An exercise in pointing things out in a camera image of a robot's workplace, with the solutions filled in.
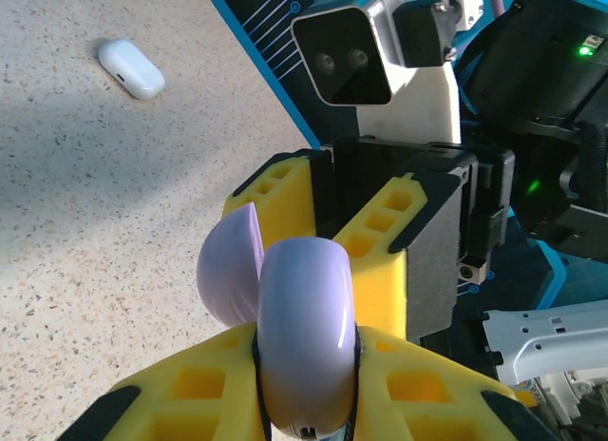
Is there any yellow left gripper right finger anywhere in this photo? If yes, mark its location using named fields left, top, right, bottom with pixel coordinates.
left=353, top=325, right=561, bottom=441

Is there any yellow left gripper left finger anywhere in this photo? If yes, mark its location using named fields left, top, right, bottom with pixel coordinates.
left=55, top=322, right=267, bottom=441

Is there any purple earbud charging case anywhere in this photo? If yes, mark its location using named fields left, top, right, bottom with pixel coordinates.
left=196, top=201, right=364, bottom=441

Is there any white earbud charging case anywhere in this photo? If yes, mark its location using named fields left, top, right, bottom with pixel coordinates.
left=97, top=38, right=166, bottom=101

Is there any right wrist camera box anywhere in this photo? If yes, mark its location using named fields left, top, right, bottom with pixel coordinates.
left=290, top=0, right=465, bottom=146

